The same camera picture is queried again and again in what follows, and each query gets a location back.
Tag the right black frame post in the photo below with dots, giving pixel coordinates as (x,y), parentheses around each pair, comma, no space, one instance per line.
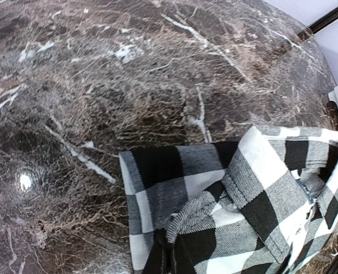
(324,21)

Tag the black white checkered shirt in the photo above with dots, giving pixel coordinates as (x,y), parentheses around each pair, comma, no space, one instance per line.
(267,203)

